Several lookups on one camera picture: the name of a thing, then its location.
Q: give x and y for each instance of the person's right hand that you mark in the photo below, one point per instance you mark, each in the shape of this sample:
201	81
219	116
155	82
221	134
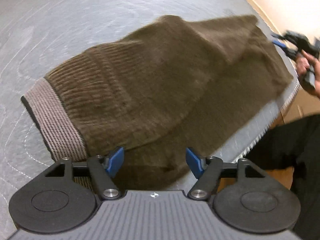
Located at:
302	65

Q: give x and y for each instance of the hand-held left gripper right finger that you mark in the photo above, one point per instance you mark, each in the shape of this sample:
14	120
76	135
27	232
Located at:
193	161

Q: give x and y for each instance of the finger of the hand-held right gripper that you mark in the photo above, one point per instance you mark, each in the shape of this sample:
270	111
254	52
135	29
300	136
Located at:
279	43

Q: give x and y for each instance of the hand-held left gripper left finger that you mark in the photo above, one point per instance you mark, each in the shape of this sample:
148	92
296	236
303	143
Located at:
115	160

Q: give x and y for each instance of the person's black clothed leg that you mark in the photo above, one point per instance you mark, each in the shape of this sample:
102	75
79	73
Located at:
295	150

